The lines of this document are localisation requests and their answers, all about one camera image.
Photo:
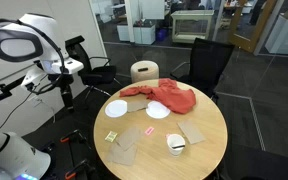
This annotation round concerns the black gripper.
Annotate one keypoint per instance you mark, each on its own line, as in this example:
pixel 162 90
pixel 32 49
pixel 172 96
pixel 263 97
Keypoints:
pixel 66 90

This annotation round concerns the black pen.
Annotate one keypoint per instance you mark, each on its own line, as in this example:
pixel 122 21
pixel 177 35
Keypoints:
pixel 178 146

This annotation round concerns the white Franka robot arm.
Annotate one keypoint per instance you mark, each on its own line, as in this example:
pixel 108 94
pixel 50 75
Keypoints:
pixel 34 30

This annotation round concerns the white paper cup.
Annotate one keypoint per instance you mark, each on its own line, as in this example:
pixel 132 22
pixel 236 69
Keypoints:
pixel 175 148

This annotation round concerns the black office chair with armrests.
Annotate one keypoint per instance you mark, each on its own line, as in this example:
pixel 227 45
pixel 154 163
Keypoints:
pixel 99 75

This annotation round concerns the white round plate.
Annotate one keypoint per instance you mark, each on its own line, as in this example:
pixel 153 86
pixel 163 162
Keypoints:
pixel 157 110
pixel 116 108

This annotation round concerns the brown paper napkin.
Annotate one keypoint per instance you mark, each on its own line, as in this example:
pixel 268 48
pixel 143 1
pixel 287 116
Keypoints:
pixel 121 155
pixel 129 137
pixel 191 132
pixel 136 106

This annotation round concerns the pink sugar packet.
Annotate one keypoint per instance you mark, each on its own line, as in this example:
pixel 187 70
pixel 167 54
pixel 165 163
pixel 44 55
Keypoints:
pixel 149 130
pixel 167 135

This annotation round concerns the white low cabinet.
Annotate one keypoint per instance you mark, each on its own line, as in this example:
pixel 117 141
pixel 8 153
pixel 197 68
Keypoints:
pixel 140 32

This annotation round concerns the red cloth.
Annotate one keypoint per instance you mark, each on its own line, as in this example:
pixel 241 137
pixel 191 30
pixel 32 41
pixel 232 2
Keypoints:
pixel 174 96

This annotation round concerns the blue bin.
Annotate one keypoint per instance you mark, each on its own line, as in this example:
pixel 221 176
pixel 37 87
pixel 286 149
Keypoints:
pixel 162 34

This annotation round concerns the black mesh office chair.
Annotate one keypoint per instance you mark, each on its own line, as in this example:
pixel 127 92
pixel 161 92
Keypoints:
pixel 207 63

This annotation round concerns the cream glass-sided cart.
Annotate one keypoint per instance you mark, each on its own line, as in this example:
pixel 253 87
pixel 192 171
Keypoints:
pixel 192 25

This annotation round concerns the wooden door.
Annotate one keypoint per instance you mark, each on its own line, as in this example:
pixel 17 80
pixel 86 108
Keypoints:
pixel 250 30

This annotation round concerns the black padded chair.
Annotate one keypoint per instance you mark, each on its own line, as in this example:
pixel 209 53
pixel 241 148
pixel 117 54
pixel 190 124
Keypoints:
pixel 260 163

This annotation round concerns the white counter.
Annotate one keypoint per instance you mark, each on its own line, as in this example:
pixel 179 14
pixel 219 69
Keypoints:
pixel 285 35

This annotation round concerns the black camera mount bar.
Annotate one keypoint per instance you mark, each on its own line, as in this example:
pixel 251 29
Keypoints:
pixel 7 88

